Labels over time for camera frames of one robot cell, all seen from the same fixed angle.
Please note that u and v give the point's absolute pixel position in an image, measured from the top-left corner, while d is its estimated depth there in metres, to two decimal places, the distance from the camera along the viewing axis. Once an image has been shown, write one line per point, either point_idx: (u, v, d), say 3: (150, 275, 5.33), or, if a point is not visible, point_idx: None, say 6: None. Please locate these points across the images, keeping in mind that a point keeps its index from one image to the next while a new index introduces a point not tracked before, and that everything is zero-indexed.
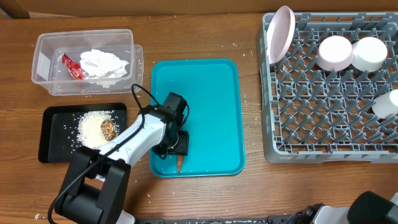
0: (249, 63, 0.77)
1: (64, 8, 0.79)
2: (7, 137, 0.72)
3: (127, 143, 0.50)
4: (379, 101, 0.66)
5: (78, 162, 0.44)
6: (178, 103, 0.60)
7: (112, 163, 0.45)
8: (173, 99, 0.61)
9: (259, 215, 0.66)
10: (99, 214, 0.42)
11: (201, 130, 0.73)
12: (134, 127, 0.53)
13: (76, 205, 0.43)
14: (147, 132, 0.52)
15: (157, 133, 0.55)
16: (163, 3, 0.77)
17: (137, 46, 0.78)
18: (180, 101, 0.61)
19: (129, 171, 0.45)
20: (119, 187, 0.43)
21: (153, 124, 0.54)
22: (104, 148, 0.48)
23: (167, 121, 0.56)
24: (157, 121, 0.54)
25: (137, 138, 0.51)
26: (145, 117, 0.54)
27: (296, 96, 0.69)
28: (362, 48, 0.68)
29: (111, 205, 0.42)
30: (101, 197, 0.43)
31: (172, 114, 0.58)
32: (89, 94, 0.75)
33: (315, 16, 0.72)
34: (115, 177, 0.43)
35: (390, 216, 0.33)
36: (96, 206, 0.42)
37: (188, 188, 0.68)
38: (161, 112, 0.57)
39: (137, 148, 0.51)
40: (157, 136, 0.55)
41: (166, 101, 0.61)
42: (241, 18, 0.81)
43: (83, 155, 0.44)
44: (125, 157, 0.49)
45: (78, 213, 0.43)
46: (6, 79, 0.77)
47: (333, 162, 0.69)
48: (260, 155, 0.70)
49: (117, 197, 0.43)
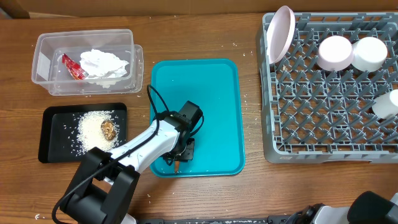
0: (249, 63, 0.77)
1: (64, 8, 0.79)
2: (7, 137, 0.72)
3: (139, 149, 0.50)
4: (379, 101, 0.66)
5: (87, 163, 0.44)
6: (194, 112, 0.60)
7: (122, 168, 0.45)
8: (189, 107, 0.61)
9: (259, 215, 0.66)
10: (103, 219, 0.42)
11: (201, 130, 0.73)
12: (148, 132, 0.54)
13: (82, 206, 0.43)
14: (159, 139, 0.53)
15: (170, 141, 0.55)
16: (163, 3, 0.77)
17: (137, 46, 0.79)
18: (196, 111, 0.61)
19: (138, 178, 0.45)
20: (126, 193, 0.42)
21: (166, 132, 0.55)
22: (115, 152, 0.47)
23: (181, 130, 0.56)
24: (171, 130, 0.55)
25: (150, 145, 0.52)
26: (159, 125, 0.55)
27: (296, 96, 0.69)
28: (362, 48, 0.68)
29: (115, 210, 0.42)
30: (106, 201, 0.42)
31: (188, 123, 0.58)
32: (89, 94, 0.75)
33: (315, 16, 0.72)
34: (124, 183, 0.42)
35: (390, 216, 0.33)
36: (100, 210, 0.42)
37: (188, 188, 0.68)
38: (178, 121, 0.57)
39: (148, 155, 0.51)
40: (168, 144, 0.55)
41: (182, 109, 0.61)
42: (241, 18, 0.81)
43: (95, 157, 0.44)
44: (137, 163, 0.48)
45: (81, 214, 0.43)
46: (6, 79, 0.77)
47: (333, 162, 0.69)
48: (260, 155, 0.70)
49: (122, 203, 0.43)
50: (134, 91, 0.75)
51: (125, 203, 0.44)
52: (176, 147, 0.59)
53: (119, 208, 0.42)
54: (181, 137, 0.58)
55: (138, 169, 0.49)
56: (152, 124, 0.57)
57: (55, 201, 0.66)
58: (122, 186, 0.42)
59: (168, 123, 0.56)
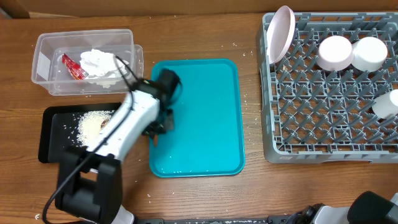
0: (249, 63, 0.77)
1: (64, 8, 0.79)
2: (7, 137, 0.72)
3: (116, 134, 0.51)
4: (379, 101, 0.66)
5: (67, 160, 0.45)
6: (170, 80, 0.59)
7: (102, 158, 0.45)
8: (165, 75, 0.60)
9: (259, 215, 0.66)
10: (98, 210, 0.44)
11: (188, 121, 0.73)
12: (124, 111, 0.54)
13: (76, 201, 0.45)
14: (137, 114, 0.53)
15: (150, 112, 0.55)
16: (163, 3, 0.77)
17: (137, 46, 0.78)
18: (172, 79, 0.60)
19: (119, 165, 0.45)
20: (112, 183, 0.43)
21: (143, 102, 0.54)
22: (92, 144, 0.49)
23: (159, 96, 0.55)
24: (147, 99, 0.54)
25: (127, 124, 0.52)
26: (134, 98, 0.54)
27: (296, 96, 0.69)
28: (362, 48, 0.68)
29: (106, 199, 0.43)
30: (96, 195, 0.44)
31: (165, 88, 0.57)
32: (89, 94, 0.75)
33: (315, 16, 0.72)
34: (104, 176, 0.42)
35: (390, 216, 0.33)
36: (93, 203, 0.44)
37: (188, 188, 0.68)
38: (153, 86, 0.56)
39: (128, 134, 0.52)
40: (149, 114, 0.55)
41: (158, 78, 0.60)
42: (241, 18, 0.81)
43: (71, 154, 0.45)
44: (115, 150, 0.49)
45: (78, 209, 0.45)
46: (6, 79, 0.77)
47: (333, 162, 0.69)
48: (260, 155, 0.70)
49: (111, 192, 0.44)
50: None
51: (117, 190, 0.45)
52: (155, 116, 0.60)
53: (109, 198, 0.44)
54: (161, 103, 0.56)
55: (121, 152, 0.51)
56: (127, 99, 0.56)
57: None
58: (104, 178, 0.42)
59: (143, 92, 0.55)
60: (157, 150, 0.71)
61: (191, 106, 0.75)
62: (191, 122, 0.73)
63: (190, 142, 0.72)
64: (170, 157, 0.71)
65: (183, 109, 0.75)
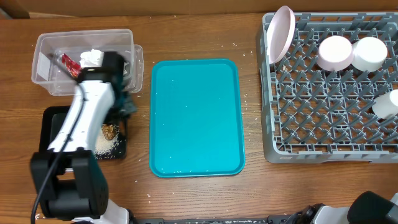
0: (249, 63, 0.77)
1: (64, 8, 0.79)
2: (7, 137, 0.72)
3: (78, 126, 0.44)
4: (379, 101, 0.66)
5: (36, 169, 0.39)
6: (115, 61, 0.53)
7: (72, 155, 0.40)
8: (108, 58, 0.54)
9: (259, 215, 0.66)
10: (88, 203, 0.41)
11: (187, 121, 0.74)
12: (78, 103, 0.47)
13: (63, 205, 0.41)
14: (92, 103, 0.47)
15: (104, 98, 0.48)
16: (163, 3, 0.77)
17: (137, 46, 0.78)
18: (117, 60, 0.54)
19: (92, 154, 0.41)
20: (91, 175, 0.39)
21: (94, 91, 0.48)
22: (56, 144, 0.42)
23: (109, 79, 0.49)
24: (98, 85, 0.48)
25: (87, 114, 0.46)
26: (83, 88, 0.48)
27: (296, 95, 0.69)
28: (362, 48, 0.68)
29: (92, 191, 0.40)
30: (80, 191, 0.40)
31: (114, 72, 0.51)
32: None
33: (315, 16, 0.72)
34: (81, 170, 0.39)
35: (391, 216, 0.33)
36: (80, 199, 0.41)
37: (188, 188, 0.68)
38: (99, 71, 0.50)
39: (91, 124, 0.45)
40: (107, 98, 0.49)
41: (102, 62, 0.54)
42: (241, 18, 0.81)
43: (38, 162, 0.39)
44: (83, 143, 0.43)
45: (67, 211, 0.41)
46: (6, 79, 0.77)
47: (333, 162, 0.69)
48: (260, 155, 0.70)
49: (94, 183, 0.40)
50: (134, 91, 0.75)
51: (100, 180, 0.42)
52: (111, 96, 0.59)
53: (95, 189, 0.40)
54: (114, 86, 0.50)
55: (91, 144, 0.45)
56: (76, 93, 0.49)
57: None
58: (83, 172, 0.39)
59: (91, 81, 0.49)
60: (157, 150, 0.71)
61: (191, 106, 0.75)
62: (190, 122, 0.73)
63: (189, 142, 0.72)
64: (170, 157, 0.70)
65: (183, 109, 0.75)
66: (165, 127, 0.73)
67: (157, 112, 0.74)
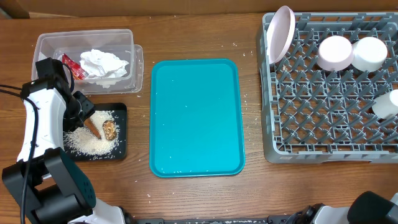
0: (249, 63, 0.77)
1: (65, 7, 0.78)
2: (7, 137, 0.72)
3: (39, 132, 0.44)
4: (379, 101, 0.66)
5: (10, 183, 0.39)
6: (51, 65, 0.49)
7: (43, 158, 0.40)
8: (41, 64, 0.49)
9: (259, 215, 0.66)
10: (76, 200, 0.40)
11: (186, 121, 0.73)
12: (30, 114, 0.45)
13: (52, 210, 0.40)
14: (45, 111, 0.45)
15: (56, 101, 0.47)
16: (163, 3, 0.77)
17: (137, 46, 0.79)
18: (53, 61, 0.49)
19: (63, 151, 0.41)
20: (68, 169, 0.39)
21: (42, 99, 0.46)
22: (23, 155, 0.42)
23: (54, 85, 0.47)
24: (44, 91, 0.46)
25: (44, 120, 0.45)
26: (30, 99, 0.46)
27: (296, 96, 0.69)
28: (362, 48, 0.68)
29: (76, 186, 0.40)
30: (63, 190, 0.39)
31: (56, 76, 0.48)
32: (89, 94, 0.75)
33: (316, 16, 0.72)
34: (56, 167, 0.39)
35: (390, 216, 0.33)
36: (66, 197, 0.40)
37: (188, 188, 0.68)
38: (42, 81, 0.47)
39: (51, 127, 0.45)
40: (59, 103, 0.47)
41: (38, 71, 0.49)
42: (241, 18, 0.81)
43: (12, 175, 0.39)
44: (50, 144, 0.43)
45: (56, 214, 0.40)
46: (7, 79, 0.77)
47: (334, 162, 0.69)
48: (260, 155, 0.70)
49: (75, 178, 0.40)
50: (134, 91, 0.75)
51: (79, 173, 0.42)
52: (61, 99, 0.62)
53: (78, 183, 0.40)
54: (61, 90, 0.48)
55: (58, 145, 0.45)
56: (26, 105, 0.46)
57: None
58: (58, 169, 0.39)
59: (36, 91, 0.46)
60: (157, 150, 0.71)
61: (191, 106, 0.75)
62: (189, 122, 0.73)
63: (189, 142, 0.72)
64: (170, 157, 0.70)
65: (183, 109, 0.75)
66: (165, 127, 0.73)
67: (157, 113, 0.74)
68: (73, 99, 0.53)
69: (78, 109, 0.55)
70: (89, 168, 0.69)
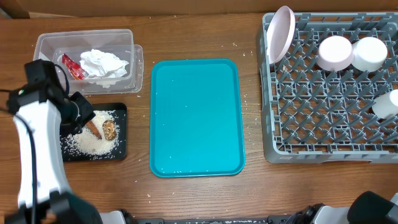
0: (249, 63, 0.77)
1: (65, 7, 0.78)
2: (6, 137, 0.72)
3: (38, 162, 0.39)
4: (379, 101, 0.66)
5: None
6: (42, 69, 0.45)
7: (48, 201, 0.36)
8: (32, 66, 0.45)
9: (259, 215, 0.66)
10: None
11: (186, 121, 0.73)
12: (23, 139, 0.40)
13: None
14: (41, 133, 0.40)
15: (51, 118, 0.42)
16: (163, 3, 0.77)
17: (137, 46, 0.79)
18: (43, 65, 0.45)
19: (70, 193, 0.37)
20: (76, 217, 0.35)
21: (35, 117, 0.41)
22: (25, 196, 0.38)
23: (46, 97, 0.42)
24: (37, 108, 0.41)
25: (42, 145, 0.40)
26: (22, 118, 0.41)
27: (296, 95, 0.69)
28: (362, 48, 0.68)
29: None
30: None
31: (48, 83, 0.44)
32: (89, 94, 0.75)
33: (316, 16, 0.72)
34: (63, 214, 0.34)
35: (391, 216, 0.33)
36: None
37: (188, 188, 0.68)
38: (32, 91, 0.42)
39: (51, 152, 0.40)
40: (53, 119, 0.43)
41: (28, 74, 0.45)
42: (241, 18, 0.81)
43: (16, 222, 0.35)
44: (53, 179, 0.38)
45: None
46: (7, 79, 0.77)
47: (333, 162, 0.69)
48: (260, 155, 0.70)
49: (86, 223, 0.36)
50: (134, 91, 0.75)
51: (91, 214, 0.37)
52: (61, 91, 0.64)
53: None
54: (55, 99, 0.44)
55: (61, 175, 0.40)
56: (17, 125, 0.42)
57: None
58: (66, 216, 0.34)
59: (27, 106, 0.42)
60: (157, 150, 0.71)
61: (191, 106, 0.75)
62: (190, 122, 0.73)
63: (189, 142, 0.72)
64: (170, 157, 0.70)
65: (183, 109, 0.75)
66: (165, 127, 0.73)
67: (157, 113, 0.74)
68: (67, 102, 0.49)
69: (74, 112, 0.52)
70: (89, 168, 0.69)
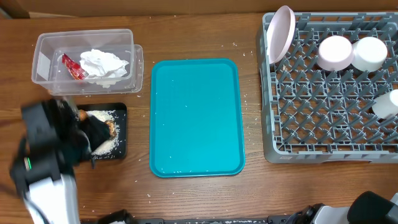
0: (249, 63, 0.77)
1: (65, 7, 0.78)
2: (6, 137, 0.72)
3: None
4: (379, 101, 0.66)
5: None
6: (48, 121, 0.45)
7: None
8: (33, 115, 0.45)
9: (259, 215, 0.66)
10: None
11: (186, 122, 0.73)
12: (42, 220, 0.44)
13: None
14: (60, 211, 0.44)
15: (68, 189, 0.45)
16: (163, 3, 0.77)
17: (137, 46, 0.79)
18: (46, 115, 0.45)
19: None
20: None
21: (50, 201, 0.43)
22: None
23: (56, 159, 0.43)
24: (53, 190, 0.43)
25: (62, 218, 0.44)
26: (36, 201, 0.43)
27: (296, 96, 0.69)
28: (362, 48, 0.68)
29: None
30: None
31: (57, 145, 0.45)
32: (89, 94, 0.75)
33: (316, 16, 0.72)
34: None
35: (390, 216, 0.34)
36: None
37: (188, 188, 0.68)
38: (41, 158, 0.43)
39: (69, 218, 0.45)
40: (69, 190, 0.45)
41: (30, 120, 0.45)
42: (241, 18, 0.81)
43: None
44: None
45: None
46: (7, 79, 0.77)
47: (333, 162, 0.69)
48: (260, 155, 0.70)
49: None
50: (133, 90, 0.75)
51: None
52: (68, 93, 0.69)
53: None
54: (64, 159, 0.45)
55: None
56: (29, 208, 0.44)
57: None
58: None
59: (37, 183, 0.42)
60: (157, 150, 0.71)
61: (191, 106, 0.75)
62: (190, 122, 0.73)
63: (189, 142, 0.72)
64: (170, 157, 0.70)
65: (183, 109, 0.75)
66: (165, 127, 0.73)
67: (157, 112, 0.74)
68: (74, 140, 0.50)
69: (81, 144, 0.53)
70: (89, 168, 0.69)
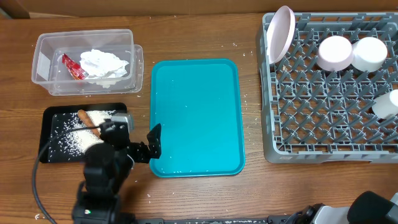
0: (249, 63, 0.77)
1: (65, 8, 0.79)
2: (6, 137, 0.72)
3: None
4: (379, 101, 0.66)
5: None
6: (104, 181, 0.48)
7: None
8: (91, 174, 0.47)
9: (259, 215, 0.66)
10: None
11: (187, 122, 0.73)
12: None
13: None
14: None
15: None
16: (163, 3, 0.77)
17: (137, 46, 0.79)
18: (102, 176, 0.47)
19: None
20: None
21: None
22: None
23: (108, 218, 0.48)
24: None
25: None
26: None
27: (296, 96, 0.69)
28: (362, 48, 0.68)
29: None
30: None
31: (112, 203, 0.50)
32: (89, 94, 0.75)
33: (316, 16, 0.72)
34: None
35: (390, 216, 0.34)
36: None
37: (188, 188, 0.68)
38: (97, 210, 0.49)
39: None
40: None
41: (88, 178, 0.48)
42: (240, 18, 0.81)
43: None
44: None
45: None
46: (6, 79, 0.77)
47: (333, 162, 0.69)
48: (260, 155, 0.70)
49: None
50: (134, 91, 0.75)
51: None
52: (78, 111, 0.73)
53: None
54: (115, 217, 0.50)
55: None
56: None
57: (55, 201, 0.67)
58: None
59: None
60: None
61: (191, 106, 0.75)
62: (191, 122, 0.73)
63: (189, 142, 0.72)
64: (170, 157, 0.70)
65: (183, 109, 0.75)
66: (165, 127, 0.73)
67: (157, 112, 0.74)
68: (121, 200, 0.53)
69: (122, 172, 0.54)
70: None
